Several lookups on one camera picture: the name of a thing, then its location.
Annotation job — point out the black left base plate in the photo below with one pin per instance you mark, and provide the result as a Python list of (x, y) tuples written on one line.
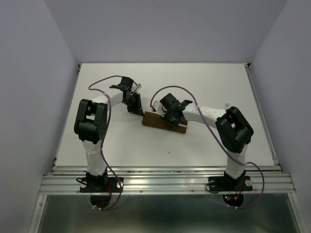
[(111, 186)]

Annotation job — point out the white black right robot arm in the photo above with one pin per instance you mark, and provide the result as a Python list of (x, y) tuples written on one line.
[(234, 135)]

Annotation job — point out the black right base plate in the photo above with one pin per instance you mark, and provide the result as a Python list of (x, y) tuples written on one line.
[(221, 184)]

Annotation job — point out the brown cloth napkin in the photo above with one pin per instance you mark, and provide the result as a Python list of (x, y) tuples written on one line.
[(151, 119)]

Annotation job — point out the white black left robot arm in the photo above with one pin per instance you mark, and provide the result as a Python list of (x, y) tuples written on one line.
[(91, 125)]

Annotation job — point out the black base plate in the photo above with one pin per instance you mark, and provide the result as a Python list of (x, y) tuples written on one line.
[(111, 186), (221, 184)]

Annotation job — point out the aluminium rail frame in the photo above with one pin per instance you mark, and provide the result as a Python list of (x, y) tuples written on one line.
[(174, 199)]

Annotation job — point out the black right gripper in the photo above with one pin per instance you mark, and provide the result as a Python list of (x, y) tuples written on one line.
[(164, 119)]

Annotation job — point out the silver knife dark handle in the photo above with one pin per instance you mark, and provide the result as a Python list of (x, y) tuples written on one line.
[(182, 125)]

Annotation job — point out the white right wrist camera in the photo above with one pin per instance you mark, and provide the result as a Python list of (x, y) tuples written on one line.
[(157, 108)]

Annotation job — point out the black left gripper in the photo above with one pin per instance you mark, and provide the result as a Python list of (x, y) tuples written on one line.
[(137, 109)]

